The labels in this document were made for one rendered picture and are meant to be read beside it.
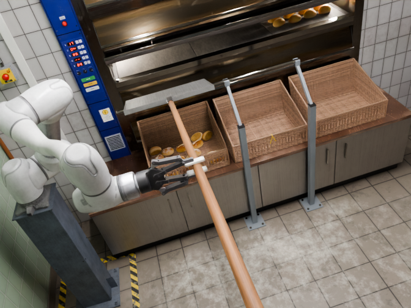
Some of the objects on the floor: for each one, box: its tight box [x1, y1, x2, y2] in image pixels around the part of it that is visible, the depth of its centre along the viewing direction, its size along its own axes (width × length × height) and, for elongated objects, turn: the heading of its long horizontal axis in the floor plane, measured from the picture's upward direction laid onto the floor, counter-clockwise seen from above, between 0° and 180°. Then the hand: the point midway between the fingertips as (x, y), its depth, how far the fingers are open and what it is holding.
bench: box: [89, 83, 411, 258], centre depth 303 cm, size 56×242×58 cm, turn 116°
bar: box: [116, 58, 324, 231], centre depth 266 cm, size 31×127×118 cm, turn 116°
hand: (196, 165), depth 128 cm, fingers closed on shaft, 3 cm apart
